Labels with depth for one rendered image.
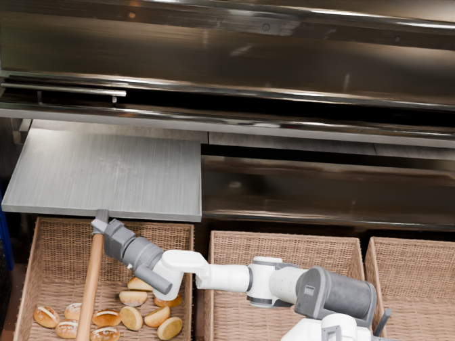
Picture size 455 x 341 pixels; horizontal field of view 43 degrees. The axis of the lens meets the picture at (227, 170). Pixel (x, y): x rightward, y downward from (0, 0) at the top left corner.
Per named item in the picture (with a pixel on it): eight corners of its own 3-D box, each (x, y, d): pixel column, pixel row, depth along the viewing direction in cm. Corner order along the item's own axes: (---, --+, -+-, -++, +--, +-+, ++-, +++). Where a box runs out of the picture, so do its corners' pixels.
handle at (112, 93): (2, 103, 157) (3, 100, 159) (124, 111, 161) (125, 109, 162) (0, 82, 154) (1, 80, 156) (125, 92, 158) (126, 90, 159)
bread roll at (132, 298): (147, 291, 208) (146, 307, 207) (147, 291, 214) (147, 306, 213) (118, 291, 207) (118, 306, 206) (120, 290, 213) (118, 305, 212)
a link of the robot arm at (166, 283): (159, 238, 153) (193, 259, 149) (150, 270, 158) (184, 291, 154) (132, 255, 143) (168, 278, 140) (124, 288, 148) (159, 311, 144)
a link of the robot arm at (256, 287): (205, 258, 156) (270, 262, 162) (202, 296, 154) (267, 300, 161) (218, 260, 146) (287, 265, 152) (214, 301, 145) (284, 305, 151)
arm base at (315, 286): (348, 288, 140) (378, 278, 131) (346, 342, 134) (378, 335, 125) (295, 272, 135) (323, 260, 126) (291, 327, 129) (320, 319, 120)
